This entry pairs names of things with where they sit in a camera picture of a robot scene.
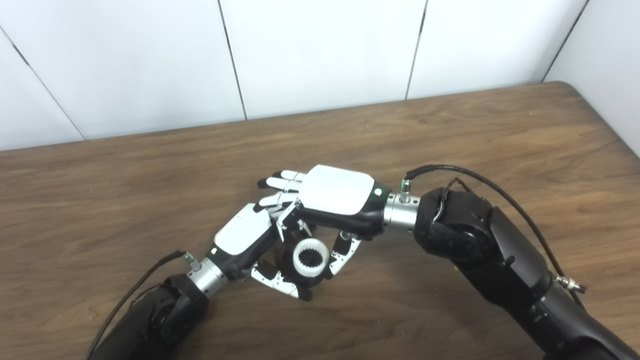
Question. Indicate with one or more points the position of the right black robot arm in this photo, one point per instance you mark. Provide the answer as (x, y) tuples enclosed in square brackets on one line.
[(500, 250)]

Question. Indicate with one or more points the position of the round black plastic part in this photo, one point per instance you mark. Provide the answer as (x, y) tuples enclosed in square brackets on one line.
[(310, 281)]

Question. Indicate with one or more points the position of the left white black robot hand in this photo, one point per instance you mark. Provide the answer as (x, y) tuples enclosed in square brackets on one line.
[(245, 232)]

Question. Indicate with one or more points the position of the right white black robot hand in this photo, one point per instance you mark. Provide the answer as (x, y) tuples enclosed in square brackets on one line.
[(340, 192)]

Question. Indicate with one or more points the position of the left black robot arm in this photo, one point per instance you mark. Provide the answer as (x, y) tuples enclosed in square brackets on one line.
[(160, 320)]

